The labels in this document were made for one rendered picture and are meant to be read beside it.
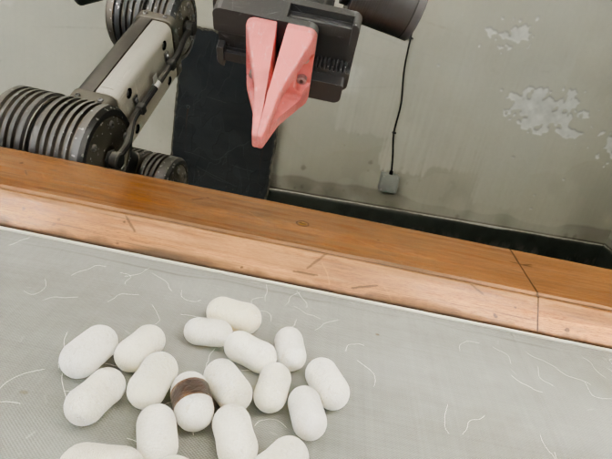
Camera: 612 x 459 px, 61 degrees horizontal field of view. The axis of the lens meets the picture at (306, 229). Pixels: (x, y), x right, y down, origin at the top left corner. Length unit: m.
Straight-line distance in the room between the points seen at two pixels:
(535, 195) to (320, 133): 1.04
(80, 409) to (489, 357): 0.28
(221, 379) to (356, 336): 0.12
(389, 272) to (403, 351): 0.08
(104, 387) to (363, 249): 0.25
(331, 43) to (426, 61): 1.94
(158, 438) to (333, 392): 0.10
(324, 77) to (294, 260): 0.15
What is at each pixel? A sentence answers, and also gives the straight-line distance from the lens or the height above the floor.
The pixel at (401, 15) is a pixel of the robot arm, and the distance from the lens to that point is 0.45.
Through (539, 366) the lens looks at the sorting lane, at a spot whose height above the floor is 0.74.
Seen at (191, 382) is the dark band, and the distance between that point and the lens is 0.30.
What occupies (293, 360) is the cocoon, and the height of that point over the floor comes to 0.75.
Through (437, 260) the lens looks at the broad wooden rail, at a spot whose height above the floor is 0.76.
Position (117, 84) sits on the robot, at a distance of 0.72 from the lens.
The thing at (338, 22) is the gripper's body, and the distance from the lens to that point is 0.38.
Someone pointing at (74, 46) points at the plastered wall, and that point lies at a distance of 2.45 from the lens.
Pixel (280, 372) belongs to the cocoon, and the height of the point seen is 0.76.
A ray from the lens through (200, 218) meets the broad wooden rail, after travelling 0.46.
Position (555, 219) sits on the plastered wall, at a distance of 2.73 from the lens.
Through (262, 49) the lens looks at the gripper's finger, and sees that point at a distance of 0.36.
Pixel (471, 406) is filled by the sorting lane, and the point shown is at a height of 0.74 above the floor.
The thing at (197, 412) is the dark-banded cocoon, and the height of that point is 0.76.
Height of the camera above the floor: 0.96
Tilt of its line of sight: 24 degrees down
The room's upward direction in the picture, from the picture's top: 11 degrees clockwise
